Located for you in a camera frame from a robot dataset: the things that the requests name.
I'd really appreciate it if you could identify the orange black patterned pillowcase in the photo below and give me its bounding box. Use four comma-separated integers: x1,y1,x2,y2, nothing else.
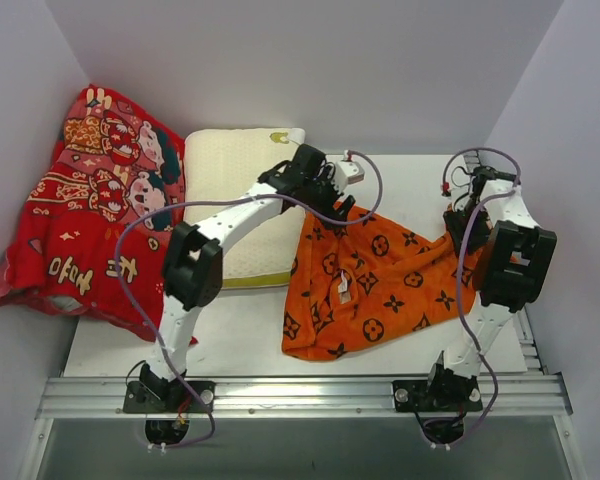
281,207,479,361

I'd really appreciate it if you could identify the cream textured pillow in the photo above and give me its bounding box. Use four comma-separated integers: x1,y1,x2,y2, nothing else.
182,126,306,290

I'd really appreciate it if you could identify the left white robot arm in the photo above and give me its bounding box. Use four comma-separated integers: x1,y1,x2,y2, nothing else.
122,144,364,411

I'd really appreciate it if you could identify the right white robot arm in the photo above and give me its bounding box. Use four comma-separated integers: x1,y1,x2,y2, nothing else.
423,166,558,411

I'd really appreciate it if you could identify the red cartoon patterned pillow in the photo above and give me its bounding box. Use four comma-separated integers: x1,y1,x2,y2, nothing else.
0,85,186,342

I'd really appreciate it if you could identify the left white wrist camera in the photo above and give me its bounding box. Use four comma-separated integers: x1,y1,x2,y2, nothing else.
332,150,365,189

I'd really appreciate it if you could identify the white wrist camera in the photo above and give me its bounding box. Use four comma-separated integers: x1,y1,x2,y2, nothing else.
332,150,365,189
441,173,475,213

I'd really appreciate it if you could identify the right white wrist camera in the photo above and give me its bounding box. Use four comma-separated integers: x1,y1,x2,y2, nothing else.
441,173,475,213

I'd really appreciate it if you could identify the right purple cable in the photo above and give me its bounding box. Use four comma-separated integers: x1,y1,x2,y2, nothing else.
422,146,523,448

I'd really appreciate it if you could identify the purple cable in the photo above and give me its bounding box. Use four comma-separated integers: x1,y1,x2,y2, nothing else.
112,151,384,448
422,146,523,448

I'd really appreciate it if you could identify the aluminium side rail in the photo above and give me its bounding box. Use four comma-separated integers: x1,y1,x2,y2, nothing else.
457,147,557,373

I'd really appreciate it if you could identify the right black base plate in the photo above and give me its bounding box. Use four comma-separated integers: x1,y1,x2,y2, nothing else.
392,378,483,413

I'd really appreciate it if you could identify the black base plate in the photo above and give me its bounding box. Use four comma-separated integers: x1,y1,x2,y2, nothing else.
122,380,216,414
392,378,483,413

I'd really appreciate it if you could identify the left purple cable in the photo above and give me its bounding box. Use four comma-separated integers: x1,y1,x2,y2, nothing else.
112,151,384,448

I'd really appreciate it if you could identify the aluminium front rail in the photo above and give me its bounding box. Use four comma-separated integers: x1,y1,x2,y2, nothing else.
37,374,572,419

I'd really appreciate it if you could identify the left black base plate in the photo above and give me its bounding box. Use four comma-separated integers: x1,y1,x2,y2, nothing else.
122,380,216,414

